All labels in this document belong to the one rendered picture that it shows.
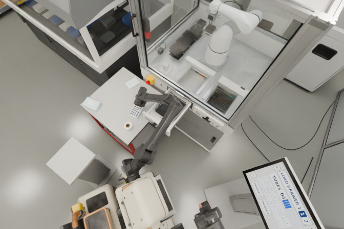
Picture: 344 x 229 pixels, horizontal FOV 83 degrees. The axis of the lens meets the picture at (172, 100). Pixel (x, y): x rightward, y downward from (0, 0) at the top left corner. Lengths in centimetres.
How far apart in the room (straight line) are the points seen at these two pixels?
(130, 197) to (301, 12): 106
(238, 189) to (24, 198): 237
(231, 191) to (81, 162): 161
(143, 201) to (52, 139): 203
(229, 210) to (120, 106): 160
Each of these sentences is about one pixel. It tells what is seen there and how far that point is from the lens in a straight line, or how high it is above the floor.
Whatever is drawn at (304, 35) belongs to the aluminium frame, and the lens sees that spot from 90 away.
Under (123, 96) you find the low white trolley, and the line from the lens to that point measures 194.
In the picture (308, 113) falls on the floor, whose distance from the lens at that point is 333.
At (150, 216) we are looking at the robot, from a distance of 104.
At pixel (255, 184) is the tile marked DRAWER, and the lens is 155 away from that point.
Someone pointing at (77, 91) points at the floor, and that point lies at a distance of 308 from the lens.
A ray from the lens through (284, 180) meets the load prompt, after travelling 147.
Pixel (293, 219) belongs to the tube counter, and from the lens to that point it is 151.
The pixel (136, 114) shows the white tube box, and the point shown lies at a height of 79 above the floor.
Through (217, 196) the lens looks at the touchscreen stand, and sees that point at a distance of 245.
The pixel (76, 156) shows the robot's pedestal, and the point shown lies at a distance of 185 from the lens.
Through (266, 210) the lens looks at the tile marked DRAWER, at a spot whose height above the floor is 101.
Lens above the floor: 242
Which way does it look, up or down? 62 degrees down
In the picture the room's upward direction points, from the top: 4 degrees clockwise
